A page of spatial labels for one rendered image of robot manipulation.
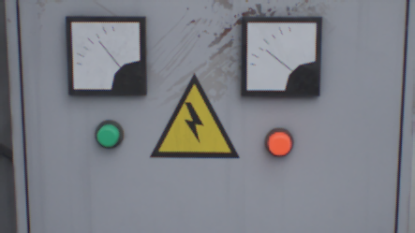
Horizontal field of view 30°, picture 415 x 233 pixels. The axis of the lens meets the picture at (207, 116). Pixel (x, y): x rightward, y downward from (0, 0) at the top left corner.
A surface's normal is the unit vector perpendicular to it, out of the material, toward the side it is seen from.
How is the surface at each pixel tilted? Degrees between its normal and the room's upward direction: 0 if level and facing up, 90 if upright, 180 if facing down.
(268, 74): 90
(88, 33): 90
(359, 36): 90
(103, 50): 90
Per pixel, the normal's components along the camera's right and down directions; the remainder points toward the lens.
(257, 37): -0.04, 0.21
